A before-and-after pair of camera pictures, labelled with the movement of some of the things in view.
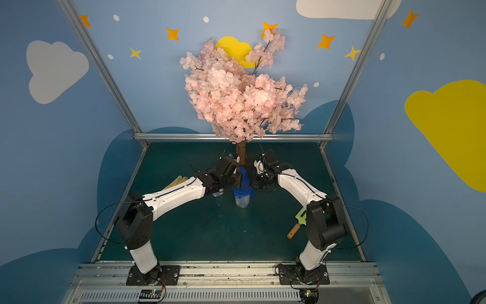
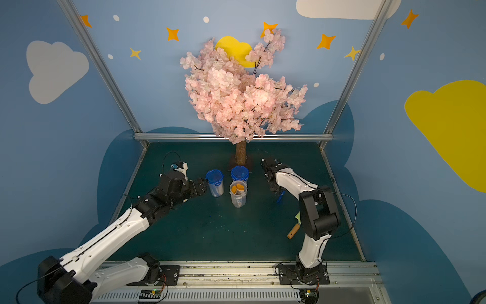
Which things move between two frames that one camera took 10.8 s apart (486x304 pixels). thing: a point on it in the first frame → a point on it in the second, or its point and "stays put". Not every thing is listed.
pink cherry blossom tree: (239, 103) stays put
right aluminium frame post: (337, 112) stays put
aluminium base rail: (348, 282) stays put
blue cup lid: (245, 189) → (280, 197)
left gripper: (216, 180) → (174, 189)
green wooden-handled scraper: (301, 217) stays put
